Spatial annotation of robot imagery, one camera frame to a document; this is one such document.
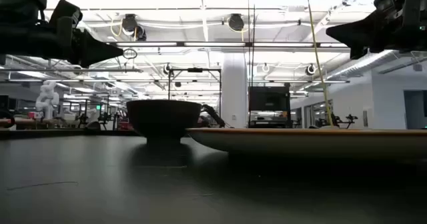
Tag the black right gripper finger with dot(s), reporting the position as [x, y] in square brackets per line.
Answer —
[360, 30]

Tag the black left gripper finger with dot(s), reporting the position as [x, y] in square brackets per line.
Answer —
[93, 49]

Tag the black bowl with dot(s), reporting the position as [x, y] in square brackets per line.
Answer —
[163, 120]

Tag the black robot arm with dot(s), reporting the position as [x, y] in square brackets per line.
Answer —
[211, 112]

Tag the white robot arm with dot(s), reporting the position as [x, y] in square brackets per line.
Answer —
[48, 97]

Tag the red box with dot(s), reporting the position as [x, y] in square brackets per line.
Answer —
[35, 115]

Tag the red cart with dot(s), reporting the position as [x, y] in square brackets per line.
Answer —
[125, 125]

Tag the black monitor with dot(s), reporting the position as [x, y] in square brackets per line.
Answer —
[269, 99]

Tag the long ceiling light fixture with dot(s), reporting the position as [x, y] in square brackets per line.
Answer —
[213, 44]

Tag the equipment cart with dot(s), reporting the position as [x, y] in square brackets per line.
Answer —
[269, 120]

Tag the yellow plate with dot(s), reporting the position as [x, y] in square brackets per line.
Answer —
[300, 144]

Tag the white column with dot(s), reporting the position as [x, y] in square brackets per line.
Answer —
[235, 94]

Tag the silver ceiling duct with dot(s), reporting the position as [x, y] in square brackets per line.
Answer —
[367, 64]

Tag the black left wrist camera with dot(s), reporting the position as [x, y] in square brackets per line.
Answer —
[66, 12]

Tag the black workstation frame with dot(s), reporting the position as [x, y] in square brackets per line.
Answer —
[85, 114]

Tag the black table frame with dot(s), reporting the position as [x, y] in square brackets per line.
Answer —
[66, 133]

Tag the black rig frame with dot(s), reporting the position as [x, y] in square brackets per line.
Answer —
[195, 70]

